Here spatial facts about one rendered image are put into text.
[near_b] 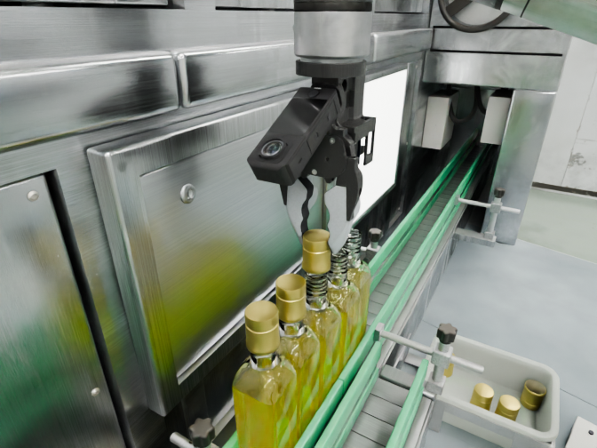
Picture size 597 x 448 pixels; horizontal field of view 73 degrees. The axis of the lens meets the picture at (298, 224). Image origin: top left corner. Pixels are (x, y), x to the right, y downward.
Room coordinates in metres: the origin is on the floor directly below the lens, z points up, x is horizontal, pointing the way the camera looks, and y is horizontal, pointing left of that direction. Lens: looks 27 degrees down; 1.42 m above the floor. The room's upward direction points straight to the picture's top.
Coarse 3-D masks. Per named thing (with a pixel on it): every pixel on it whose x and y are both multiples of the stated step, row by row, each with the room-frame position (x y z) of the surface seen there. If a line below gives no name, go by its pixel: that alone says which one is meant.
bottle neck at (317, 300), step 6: (306, 276) 0.41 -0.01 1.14; (312, 276) 0.41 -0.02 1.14; (318, 276) 0.43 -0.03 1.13; (324, 276) 0.41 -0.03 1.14; (306, 282) 0.41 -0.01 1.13; (312, 282) 0.41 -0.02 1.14; (318, 282) 0.41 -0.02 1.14; (324, 282) 0.41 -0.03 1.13; (306, 288) 0.41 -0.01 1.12; (312, 288) 0.41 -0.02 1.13; (318, 288) 0.41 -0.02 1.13; (324, 288) 0.41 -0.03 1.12; (306, 294) 0.41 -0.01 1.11; (312, 294) 0.41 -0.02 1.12; (318, 294) 0.41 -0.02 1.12; (324, 294) 0.41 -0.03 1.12; (306, 300) 0.41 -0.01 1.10; (312, 300) 0.41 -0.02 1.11; (318, 300) 0.41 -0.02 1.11; (324, 300) 0.41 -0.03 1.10; (306, 306) 0.41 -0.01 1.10; (312, 306) 0.41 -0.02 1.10; (318, 306) 0.41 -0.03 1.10; (324, 306) 0.41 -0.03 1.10
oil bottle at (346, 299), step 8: (328, 288) 0.46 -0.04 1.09; (336, 288) 0.46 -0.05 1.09; (344, 288) 0.46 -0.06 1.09; (352, 288) 0.46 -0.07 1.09; (328, 296) 0.45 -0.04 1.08; (336, 296) 0.45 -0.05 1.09; (344, 296) 0.45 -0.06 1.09; (352, 296) 0.46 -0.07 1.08; (336, 304) 0.44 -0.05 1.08; (344, 304) 0.44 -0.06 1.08; (352, 304) 0.45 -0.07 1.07; (344, 312) 0.44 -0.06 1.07; (352, 312) 0.45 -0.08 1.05; (344, 320) 0.44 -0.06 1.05; (352, 320) 0.46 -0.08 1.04; (344, 328) 0.44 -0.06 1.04; (352, 328) 0.46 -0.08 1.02; (344, 336) 0.44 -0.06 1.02; (352, 336) 0.46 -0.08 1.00; (344, 344) 0.44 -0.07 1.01; (352, 344) 0.46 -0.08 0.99; (344, 352) 0.44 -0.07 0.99; (352, 352) 0.47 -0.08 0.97; (344, 360) 0.44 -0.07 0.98
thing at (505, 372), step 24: (456, 336) 0.64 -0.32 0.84; (480, 360) 0.60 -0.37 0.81; (504, 360) 0.59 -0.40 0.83; (528, 360) 0.57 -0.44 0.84; (456, 384) 0.58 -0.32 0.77; (504, 384) 0.58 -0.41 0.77; (552, 384) 0.52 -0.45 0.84; (480, 408) 0.47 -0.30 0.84; (552, 408) 0.47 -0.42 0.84; (528, 432) 0.42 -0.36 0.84; (552, 432) 0.42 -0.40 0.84
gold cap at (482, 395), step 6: (480, 384) 0.54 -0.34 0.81; (486, 384) 0.54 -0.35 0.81; (474, 390) 0.53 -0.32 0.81; (480, 390) 0.53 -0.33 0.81; (486, 390) 0.53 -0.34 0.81; (492, 390) 0.53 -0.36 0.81; (474, 396) 0.52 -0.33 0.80; (480, 396) 0.52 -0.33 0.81; (486, 396) 0.51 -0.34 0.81; (492, 396) 0.51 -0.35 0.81; (474, 402) 0.52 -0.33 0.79; (480, 402) 0.51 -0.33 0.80; (486, 402) 0.51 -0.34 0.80; (486, 408) 0.51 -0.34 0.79
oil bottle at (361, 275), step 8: (360, 264) 0.52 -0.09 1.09; (352, 272) 0.50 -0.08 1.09; (360, 272) 0.50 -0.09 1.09; (368, 272) 0.52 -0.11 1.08; (352, 280) 0.49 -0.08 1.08; (360, 280) 0.50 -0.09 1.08; (368, 280) 0.52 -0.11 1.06; (360, 288) 0.49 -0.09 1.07; (368, 288) 0.52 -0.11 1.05; (360, 296) 0.49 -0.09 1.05; (368, 296) 0.53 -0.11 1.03; (360, 304) 0.49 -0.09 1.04; (368, 304) 0.53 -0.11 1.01; (360, 312) 0.50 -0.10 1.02; (360, 320) 0.50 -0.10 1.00; (360, 328) 0.50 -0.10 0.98; (360, 336) 0.51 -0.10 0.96
